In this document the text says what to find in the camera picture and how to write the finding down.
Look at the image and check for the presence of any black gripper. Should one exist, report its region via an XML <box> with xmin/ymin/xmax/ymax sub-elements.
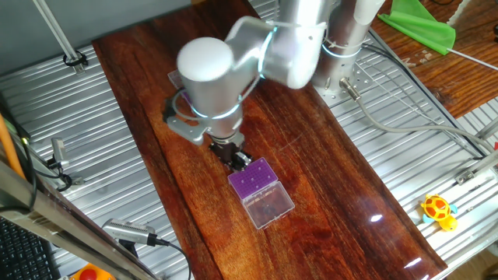
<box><xmin>209</xmin><ymin>140</ymin><xmax>254</xmax><ymax>174</ymax></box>

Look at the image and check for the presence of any purple pipette tip box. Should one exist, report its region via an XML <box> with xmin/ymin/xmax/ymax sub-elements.
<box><xmin>167</xmin><ymin>68</ymin><xmax>195</xmax><ymax>105</ymax></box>
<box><xmin>227</xmin><ymin>156</ymin><xmax>296</xmax><ymax>230</ymax></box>

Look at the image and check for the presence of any dark wooden board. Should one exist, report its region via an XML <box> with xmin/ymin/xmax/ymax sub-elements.
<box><xmin>92</xmin><ymin>0</ymin><xmax>448</xmax><ymax>280</ymax></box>

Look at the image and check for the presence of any orange emergency stop button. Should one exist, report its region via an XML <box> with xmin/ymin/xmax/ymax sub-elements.
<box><xmin>69</xmin><ymin>262</ymin><xmax>117</xmax><ymax>280</ymax></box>

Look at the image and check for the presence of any yellow orange turtle toy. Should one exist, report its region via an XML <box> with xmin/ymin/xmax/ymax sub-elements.
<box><xmin>419</xmin><ymin>193</ymin><xmax>459</xmax><ymax>233</ymax></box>

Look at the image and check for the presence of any green cloth flag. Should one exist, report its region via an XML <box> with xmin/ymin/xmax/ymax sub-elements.
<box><xmin>377</xmin><ymin>0</ymin><xmax>498</xmax><ymax>72</ymax></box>

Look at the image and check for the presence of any orange tube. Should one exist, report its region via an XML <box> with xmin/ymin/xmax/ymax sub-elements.
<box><xmin>0</xmin><ymin>114</ymin><xmax>27</xmax><ymax>180</ymax></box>

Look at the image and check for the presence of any black keyboard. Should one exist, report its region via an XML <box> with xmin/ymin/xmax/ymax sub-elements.
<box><xmin>0</xmin><ymin>217</ymin><xmax>62</xmax><ymax>280</ymax></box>

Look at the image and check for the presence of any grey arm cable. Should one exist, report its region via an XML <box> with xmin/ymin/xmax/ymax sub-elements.
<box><xmin>170</xmin><ymin>75</ymin><xmax>262</xmax><ymax>122</ymax></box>

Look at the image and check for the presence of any black camera cable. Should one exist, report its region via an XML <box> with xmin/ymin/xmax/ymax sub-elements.
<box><xmin>149</xmin><ymin>235</ymin><xmax>192</xmax><ymax>280</ymax></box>

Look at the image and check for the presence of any silver ribbed camera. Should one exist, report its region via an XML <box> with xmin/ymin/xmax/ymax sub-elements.
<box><xmin>101</xmin><ymin>218</ymin><xmax>159</xmax><ymax>247</ymax></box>

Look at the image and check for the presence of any black camera stand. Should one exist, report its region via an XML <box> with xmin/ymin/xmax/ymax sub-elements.
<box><xmin>117</xmin><ymin>239</ymin><xmax>140</xmax><ymax>258</ymax></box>

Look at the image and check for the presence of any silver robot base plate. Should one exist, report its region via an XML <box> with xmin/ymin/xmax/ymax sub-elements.
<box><xmin>310</xmin><ymin>46</ymin><xmax>377</xmax><ymax>108</ymax></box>

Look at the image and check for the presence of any black ring clamp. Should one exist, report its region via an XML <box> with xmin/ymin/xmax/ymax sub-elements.
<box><xmin>63</xmin><ymin>49</ymin><xmax>89</xmax><ymax>68</ymax></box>
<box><xmin>46</xmin><ymin>159</ymin><xmax>74</xmax><ymax>193</ymax></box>

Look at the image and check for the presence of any small grey camera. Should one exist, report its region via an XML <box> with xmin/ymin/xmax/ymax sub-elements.
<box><xmin>50</xmin><ymin>138</ymin><xmax>71</xmax><ymax>169</ymax></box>

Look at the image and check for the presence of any grey cable with metal connector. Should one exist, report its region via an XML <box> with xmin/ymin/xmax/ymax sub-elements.
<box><xmin>338</xmin><ymin>76</ymin><xmax>498</xmax><ymax>155</ymax></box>

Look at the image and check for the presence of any large aluminium frame beam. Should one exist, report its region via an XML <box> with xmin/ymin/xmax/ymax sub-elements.
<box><xmin>0</xmin><ymin>159</ymin><xmax>159</xmax><ymax>280</ymax></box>

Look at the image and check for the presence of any aluminium strut with bracket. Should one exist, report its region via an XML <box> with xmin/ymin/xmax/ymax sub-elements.
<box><xmin>454</xmin><ymin>149</ymin><xmax>498</xmax><ymax>186</ymax></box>

